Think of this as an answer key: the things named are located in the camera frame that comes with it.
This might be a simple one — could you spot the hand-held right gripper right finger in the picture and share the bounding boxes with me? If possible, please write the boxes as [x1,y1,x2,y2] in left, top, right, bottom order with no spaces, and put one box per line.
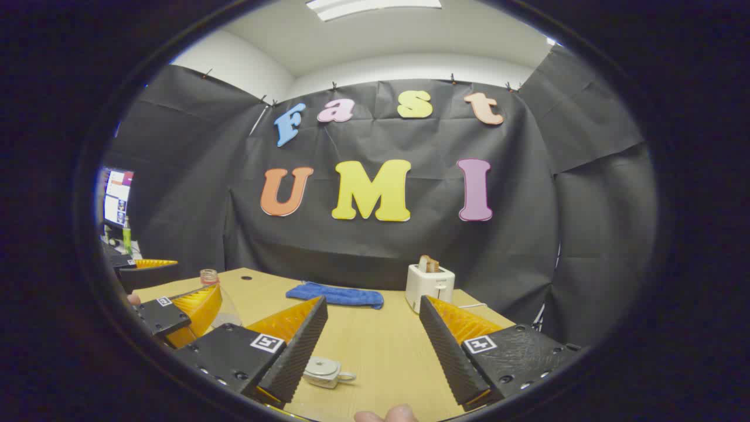
[419,295,584,413]

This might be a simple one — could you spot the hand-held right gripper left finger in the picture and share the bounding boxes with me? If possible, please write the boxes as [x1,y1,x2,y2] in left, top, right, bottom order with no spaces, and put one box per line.
[173,296,329,410]

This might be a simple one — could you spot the white teacup lid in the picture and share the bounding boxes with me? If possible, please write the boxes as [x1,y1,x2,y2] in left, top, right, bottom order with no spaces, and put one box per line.
[309,358,342,379]

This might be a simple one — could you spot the white ceramic teacup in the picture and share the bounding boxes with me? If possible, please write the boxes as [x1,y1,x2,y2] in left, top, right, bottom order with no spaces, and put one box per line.
[302,356,357,390]

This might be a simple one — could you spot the clear plastic water bottle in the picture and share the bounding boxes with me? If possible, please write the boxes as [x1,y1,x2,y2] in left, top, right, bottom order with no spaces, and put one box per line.
[199,269,242,329]

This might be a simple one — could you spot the white side desk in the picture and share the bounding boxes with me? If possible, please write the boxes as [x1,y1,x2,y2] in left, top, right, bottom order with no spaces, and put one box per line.
[103,234,144,261]

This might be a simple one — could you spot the blue towel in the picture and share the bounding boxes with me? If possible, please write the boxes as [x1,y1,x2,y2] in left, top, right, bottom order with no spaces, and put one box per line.
[286,282,385,310]

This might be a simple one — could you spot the white toaster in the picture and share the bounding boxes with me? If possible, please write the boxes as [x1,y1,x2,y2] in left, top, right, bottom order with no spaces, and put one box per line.
[405,264,456,314]

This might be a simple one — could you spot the computer monitor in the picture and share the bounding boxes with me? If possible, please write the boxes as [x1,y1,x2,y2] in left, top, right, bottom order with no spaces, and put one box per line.
[103,167,135,230]

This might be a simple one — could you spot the black backdrop cloth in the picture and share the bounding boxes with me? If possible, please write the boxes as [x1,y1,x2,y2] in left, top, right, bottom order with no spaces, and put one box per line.
[103,44,657,352]

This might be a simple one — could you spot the ceiling light panel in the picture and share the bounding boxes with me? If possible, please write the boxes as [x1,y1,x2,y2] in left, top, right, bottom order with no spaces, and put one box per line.
[305,0,443,23]

